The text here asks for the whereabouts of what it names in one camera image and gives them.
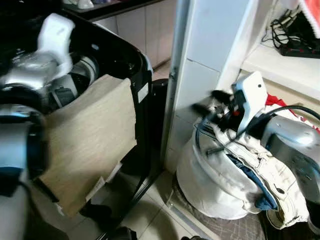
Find beige base cabinet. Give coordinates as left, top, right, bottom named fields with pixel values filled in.
left=95, top=4, right=177, bottom=70

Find blue garment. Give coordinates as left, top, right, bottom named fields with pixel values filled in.
left=227, top=154, right=279, bottom=211

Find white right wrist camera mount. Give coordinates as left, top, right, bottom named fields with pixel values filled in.
left=232, top=71, right=266, bottom=137

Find white jeans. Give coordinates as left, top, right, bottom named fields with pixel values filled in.
left=176, top=107, right=312, bottom=231

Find grey checked laundry basket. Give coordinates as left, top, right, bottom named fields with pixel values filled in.
left=172, top=189, right=267, bottom=240

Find dark kitchen counter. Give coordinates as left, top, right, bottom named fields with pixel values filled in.
left=62, top=0, right=167, bottom=22

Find black power strip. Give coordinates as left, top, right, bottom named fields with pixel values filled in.
left=277, top=42, right=320, bottom=59

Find orange-red hanging cloth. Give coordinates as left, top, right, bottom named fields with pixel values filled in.
left=299, top=0, right=320, bottom=39

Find red garment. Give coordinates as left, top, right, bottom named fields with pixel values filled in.
left=264, top=92, right=302, bottom=120

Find black top-load washing machine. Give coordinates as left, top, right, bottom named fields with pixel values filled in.
left=0, top=0, right=157, bottom=240

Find beige woven cloth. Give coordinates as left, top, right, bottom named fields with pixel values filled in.
left=39, top=74, right=139, bottom=219

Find tangled black cables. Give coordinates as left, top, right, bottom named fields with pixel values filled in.
left=269, top=7, right=312, bottom=49

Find white cabinet with ledge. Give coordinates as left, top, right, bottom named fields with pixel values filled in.
left=164, top=0, right=320, bottom=173

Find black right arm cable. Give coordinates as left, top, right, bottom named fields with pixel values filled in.
left=239, top=104, right=320, bottom=137

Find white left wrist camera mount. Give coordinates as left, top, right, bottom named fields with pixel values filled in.
left=37, top=13, right=76, bottom=79

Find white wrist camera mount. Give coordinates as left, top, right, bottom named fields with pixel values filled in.
left=232, top=71, right=266, bottom=137
left=37, top=13, right=76, bottom=79

